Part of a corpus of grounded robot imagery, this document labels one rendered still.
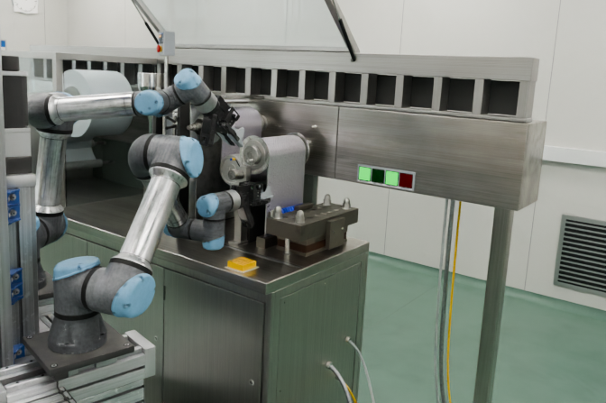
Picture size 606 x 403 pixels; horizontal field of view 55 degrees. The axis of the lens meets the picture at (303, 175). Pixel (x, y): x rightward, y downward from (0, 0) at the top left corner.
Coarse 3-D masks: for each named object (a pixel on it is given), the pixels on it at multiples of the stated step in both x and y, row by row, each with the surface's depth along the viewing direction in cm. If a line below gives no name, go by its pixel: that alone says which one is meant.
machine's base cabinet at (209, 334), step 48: (96, 240) 242; (192, 288) 209; (240, 288) 195; (288, 288) 194; (336, 288) 221; (144, 336) 229; (192, 336) 212; (240, 336) 198; (288, 336) 199; (336, 336) 226; (144, 384) 233; (192, 384) 215; (240, 384) 200; (288, 384) 203; (336, 384) 232
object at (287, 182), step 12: (276, 168) 221; (288, 168) 227; (300, 168) 234; (276, 180) 222; (288, 180) 228; (300, 180) 235; (276, 192) 223; (288, 192) 229; (300, 192) 237; (276, 204) 224; (288, 204) 231
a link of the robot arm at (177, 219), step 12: (132, 144) 170; (144, 144) 178; (132, 156) 169; (132, 168) 173; (144, 168) 169; (144, 180) 178; (180, 204) 194; (180, 216) 194; (168, 228) 200; (180, 228) 197
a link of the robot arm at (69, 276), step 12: (60, 264) 150; (72, 264) 149; (84, 264) 149; (96, 264) 152; (60, 276) 148; (72, 276) 148; (84, 276) 148; (60, 288) 148; (72, 288) 147; (84, 288) 146; (60, 300) 149; (72, 300) 148; (84, 300) 147; (60, 312) 150; (72, 312) 149; (84, 312) 150
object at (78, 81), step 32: (32, 64) 264; (64, 64) 256; (96, 64) 269; (128, 64) 283; (32, 128) 271; (96, 128) 274; (128, 128) 288; (32, 160) 274; (96, 160) 276; (96, 192) 279; (128, 192) 294
